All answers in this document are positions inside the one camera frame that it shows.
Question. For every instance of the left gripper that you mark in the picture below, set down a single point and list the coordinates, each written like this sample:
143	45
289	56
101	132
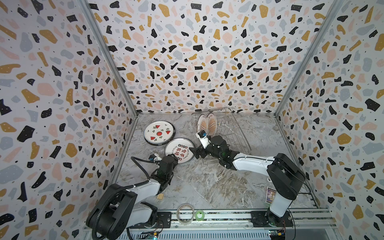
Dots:
174	159

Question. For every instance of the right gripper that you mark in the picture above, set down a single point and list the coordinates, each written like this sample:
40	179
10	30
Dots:
202	150

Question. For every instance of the orange sunburst plate front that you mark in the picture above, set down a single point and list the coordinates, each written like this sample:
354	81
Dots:
202	124

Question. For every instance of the orange sunburst plate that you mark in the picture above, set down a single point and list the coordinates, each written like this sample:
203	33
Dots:
212	124
202	124

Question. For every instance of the dark mosaic rim plate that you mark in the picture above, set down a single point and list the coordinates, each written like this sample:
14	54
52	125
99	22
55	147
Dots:
173	133

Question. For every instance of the watermelon blue rim plate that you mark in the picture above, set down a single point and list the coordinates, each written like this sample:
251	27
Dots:
159	132

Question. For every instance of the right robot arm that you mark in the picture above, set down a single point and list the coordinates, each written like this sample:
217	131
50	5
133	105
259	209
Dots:
285	175

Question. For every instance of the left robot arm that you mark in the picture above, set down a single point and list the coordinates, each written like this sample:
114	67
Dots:
122	207

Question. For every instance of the green tape roll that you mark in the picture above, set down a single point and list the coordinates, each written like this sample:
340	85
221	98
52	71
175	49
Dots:
199	215

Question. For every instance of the clear tape roll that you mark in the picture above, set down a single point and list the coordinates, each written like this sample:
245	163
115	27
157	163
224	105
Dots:
185	214

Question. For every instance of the colourful card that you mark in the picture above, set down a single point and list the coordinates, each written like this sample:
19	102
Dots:
270	195

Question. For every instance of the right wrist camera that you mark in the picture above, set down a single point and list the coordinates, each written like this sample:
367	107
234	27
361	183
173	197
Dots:
204	142

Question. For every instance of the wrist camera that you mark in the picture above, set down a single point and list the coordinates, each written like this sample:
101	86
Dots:
155	158
204	142

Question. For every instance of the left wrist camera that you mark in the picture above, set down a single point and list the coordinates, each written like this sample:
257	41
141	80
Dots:
155	158

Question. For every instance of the wire dish rack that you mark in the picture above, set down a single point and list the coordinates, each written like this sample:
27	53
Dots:
228	128

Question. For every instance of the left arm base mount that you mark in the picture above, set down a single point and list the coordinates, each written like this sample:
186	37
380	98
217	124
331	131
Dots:
160	220

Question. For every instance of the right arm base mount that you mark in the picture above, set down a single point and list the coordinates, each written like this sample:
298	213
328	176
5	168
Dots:
268	219

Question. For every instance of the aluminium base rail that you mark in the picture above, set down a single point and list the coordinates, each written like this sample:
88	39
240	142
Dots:
309	224

